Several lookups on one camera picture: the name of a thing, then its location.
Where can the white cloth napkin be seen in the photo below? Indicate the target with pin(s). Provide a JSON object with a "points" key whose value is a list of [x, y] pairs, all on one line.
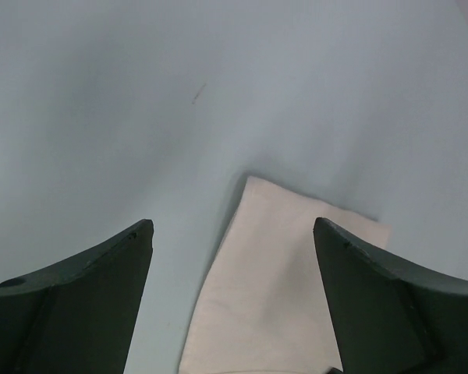
{"points": [[262, 307]]}

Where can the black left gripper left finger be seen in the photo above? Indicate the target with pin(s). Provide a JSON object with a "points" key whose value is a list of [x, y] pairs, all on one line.
{"points": [[77, 315]]}

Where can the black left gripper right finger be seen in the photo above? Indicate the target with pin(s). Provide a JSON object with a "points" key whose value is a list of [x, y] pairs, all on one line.
{"points": [[390, 315]]}

